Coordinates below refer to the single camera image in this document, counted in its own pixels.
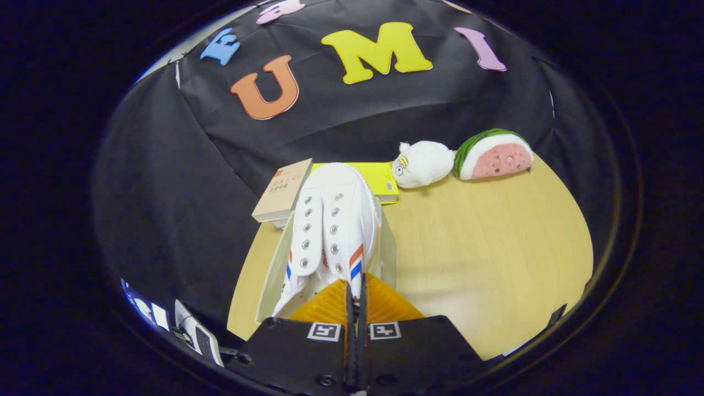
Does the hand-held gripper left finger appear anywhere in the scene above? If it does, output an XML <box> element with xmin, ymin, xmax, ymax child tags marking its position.
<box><xmin>227</xmin><ymin>278</ymin><xmax>357</xmax><ymax>395</ymax></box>

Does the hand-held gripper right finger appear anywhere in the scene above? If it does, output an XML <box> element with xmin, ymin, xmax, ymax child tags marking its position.
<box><xmin>355</xmin><ymin>272</ymin><xmax>486</xmax><ymax>394</ymax></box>

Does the cream fabric storage box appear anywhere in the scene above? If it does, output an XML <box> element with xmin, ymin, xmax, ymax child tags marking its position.
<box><xmin>255</xmin><ymin>212</ymin><xmax>398</xmax><ymax>324</ymax></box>

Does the white canvas shoe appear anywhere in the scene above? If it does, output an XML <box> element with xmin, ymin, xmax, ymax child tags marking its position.
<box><xmin>271</xmin><ymin>162</ymin><xmax>383</xmax><ymax>320</ymax></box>

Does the white device with black grille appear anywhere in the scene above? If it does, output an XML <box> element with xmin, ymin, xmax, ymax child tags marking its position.
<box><xmin>174</xmin><ymin>299</ymin><xmax>225</xmax><ymax>367</ymax></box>

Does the lit computer screen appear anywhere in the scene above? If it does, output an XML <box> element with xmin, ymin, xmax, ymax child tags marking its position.
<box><xmin>121</xmin><ymin>278</ymin><xmax>171</xmax><ymax>332</ymax></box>

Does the beige book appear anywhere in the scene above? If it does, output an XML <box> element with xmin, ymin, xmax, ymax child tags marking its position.
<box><xmin>252</xmin><ymin>158</ymin><xmax>314</xmax><ymax>223</ymax></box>

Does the yellow book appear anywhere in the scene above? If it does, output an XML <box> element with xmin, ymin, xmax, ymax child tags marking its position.
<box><xmin>311</xmin><ymin>161</ymin><xmax>400</xmax><ymax>205</ymax></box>

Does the white plush toy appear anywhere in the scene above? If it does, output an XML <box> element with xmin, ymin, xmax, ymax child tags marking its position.
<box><xmin>392</xmin><ymin>141</ymin><xmax>457</xmax><ymax>189</ymax></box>

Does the watermelon slice plush toy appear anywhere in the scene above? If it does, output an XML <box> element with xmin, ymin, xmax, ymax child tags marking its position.
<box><xmin>453</xmin><ymin>128</ymin><xmax>535</xmax><ymax>181</ymax></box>

